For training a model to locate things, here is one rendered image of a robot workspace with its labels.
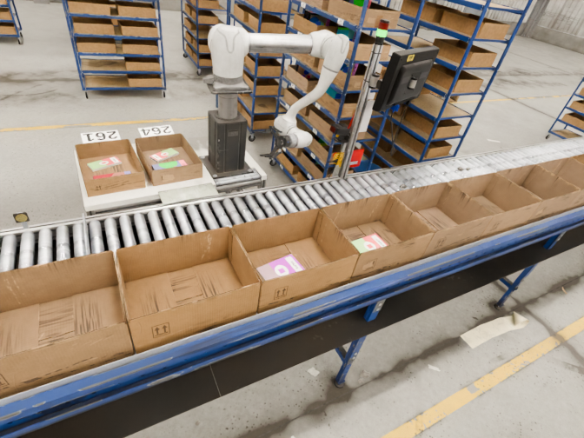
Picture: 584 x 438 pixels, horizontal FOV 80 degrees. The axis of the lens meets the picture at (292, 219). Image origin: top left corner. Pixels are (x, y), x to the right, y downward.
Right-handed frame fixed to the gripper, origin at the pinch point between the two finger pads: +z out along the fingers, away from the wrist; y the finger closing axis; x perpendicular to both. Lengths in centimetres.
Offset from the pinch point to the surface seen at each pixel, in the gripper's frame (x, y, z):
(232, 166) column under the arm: -12.2, -13.6, 13.3
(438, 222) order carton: 96, -32, -36
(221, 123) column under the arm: -5.4, 12.3, 24.6
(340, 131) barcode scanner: 31.0, 7.9, -34.1
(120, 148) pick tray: -60, -4, 60
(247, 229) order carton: 60, -21, 59
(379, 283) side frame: 100, -41, 26
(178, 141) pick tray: -51, -2, 26
